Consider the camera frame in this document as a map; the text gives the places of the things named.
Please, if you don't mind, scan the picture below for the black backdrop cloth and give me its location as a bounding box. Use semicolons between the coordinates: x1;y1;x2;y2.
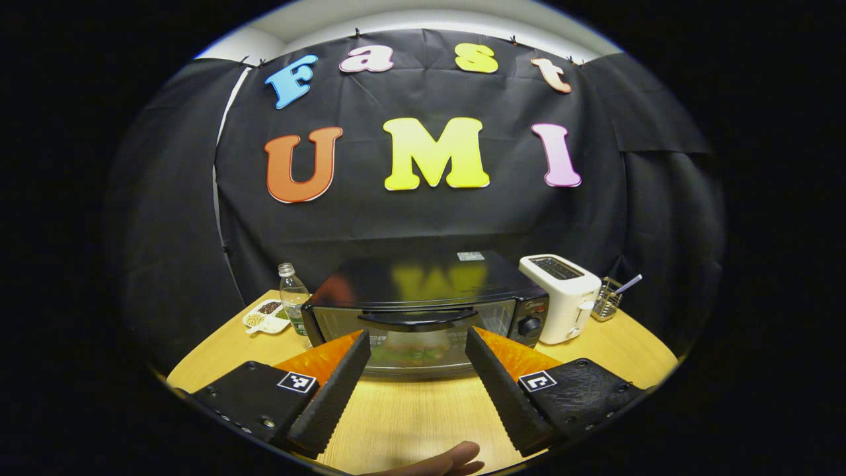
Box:
106;28;724;371

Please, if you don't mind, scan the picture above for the black electric oven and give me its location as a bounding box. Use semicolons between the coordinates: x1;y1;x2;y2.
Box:
301;250;551;379

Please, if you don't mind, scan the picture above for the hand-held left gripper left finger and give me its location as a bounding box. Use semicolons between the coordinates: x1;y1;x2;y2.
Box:
192;329;372;458

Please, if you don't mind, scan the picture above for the white divided dish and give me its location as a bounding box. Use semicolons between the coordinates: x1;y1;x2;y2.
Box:
242;299;291;336

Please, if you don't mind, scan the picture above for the clear water bottle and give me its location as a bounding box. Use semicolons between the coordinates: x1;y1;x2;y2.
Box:
278;262;311;338

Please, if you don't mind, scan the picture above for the white toaster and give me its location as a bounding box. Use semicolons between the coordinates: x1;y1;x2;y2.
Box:
518;254;602;345

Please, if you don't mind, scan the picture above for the wire mesh basket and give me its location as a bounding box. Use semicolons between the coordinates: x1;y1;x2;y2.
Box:
592;276;624;323

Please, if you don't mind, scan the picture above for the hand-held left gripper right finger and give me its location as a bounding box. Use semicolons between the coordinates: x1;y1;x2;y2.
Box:
465;326;645;457

